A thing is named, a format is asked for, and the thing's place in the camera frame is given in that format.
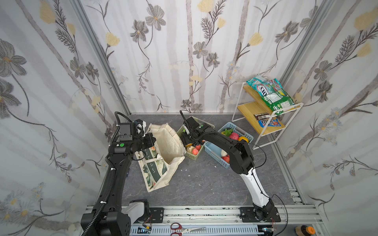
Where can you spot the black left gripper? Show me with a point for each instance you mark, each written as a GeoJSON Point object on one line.
{"type": "Point", "coordinates": [149, 141]}

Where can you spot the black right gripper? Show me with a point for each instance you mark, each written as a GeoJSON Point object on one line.
{"type": "Point", "coordinates": [187, 138]}

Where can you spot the pink toy peach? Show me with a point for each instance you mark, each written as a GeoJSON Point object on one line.
{"type": "Point", "coordinates": [195, 151]}

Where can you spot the cream canvas grocery bag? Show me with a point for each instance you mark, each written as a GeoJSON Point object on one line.
{"type": "Point", "coordinates": [160, 162]}

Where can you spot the light green plastic basket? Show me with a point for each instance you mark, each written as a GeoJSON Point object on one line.
{"type": "Point", "coordinates": [183, 135]}

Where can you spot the light blue plastic basket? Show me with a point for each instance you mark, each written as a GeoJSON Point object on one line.
{"type": "Point", "coordinates": [214, 149]}

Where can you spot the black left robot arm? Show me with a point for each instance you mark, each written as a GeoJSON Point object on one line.
{"type": "Point", "coordinates": [106, 217]}

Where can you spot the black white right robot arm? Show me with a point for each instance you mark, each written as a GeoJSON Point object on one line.
{"type": "Point", "coordinates": [241, 162]}

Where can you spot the brown candy bag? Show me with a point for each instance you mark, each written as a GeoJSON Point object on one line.
{"type": "Point", "coordinates": [262, 116]}

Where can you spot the green snack bag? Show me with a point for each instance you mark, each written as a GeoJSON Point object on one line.
{"type": "Point", "coordinates": [272, 94]}

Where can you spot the beige toy garlic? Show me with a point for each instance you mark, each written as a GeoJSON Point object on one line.
{"type": "Point", "coordinates": [190, 149]}

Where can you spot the pink red toy strawberry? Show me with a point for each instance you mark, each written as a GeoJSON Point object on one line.
{"type": "Point", "coordinates": [234, 136]}

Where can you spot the white metal wooden shelf rack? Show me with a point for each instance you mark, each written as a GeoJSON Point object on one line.
{"type": "Point", "coordinates": [257, 106]}

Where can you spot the red handled scissors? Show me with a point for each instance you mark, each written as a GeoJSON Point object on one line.
{"type": "Point", "coordinates": [179, 230]}

